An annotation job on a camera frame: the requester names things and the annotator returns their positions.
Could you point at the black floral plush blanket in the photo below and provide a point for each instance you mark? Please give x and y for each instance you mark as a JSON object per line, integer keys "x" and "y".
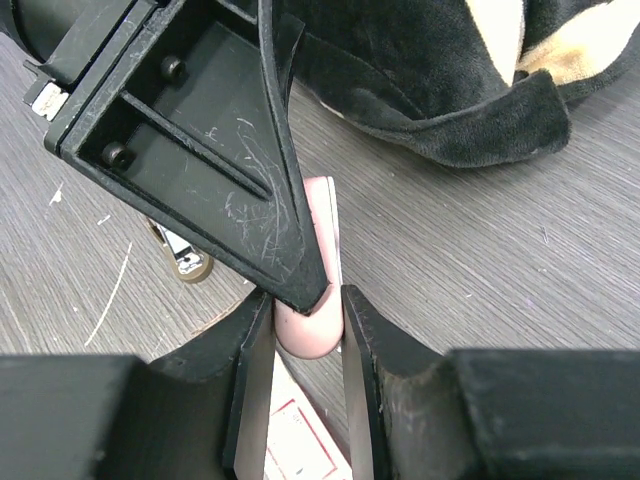
{"x": 466, "y": 84}

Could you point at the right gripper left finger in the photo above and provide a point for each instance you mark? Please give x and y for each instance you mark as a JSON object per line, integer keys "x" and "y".
{"x": 198, "y": 412}

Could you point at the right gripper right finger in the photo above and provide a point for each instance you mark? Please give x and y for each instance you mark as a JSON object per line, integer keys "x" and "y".
{"x": 414, "y": 413}

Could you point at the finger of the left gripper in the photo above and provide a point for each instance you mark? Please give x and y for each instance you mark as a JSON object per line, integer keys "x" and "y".
{"x": 289, "y": 34}

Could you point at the red white staple box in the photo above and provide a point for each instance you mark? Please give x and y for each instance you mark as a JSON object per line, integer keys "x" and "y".
{"x": 299, "y": 446}

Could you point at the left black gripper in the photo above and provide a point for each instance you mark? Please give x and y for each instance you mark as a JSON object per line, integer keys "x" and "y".
{"x": 174, "y": 108}

